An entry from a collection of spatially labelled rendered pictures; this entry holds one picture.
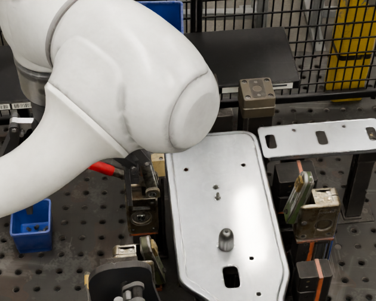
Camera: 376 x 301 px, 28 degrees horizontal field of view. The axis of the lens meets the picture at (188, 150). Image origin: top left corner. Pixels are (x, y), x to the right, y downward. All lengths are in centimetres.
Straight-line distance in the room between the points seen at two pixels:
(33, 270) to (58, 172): 123
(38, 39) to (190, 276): 85
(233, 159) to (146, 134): 105
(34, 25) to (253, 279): 89
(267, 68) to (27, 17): 119
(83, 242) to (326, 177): 68
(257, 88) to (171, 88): 115
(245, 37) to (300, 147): 38
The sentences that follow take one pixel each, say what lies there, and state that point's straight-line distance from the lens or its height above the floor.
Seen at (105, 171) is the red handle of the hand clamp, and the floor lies 113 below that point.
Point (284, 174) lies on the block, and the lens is 171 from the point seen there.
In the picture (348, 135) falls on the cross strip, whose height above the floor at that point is 100.
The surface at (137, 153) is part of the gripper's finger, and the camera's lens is 96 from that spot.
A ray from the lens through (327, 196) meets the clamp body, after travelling 160.
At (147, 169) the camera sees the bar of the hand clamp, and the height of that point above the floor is 113.
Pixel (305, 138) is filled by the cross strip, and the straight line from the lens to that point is 176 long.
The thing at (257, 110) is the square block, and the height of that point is 102.
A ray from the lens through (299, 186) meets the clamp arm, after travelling 153.
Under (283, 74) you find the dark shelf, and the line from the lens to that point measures 187.
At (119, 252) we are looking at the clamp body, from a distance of 146.
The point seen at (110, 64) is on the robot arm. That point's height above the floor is 182.
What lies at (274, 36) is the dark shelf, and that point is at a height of 103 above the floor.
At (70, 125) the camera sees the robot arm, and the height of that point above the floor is 178.
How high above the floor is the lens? 225
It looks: 47 degrees down
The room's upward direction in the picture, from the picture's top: straight up
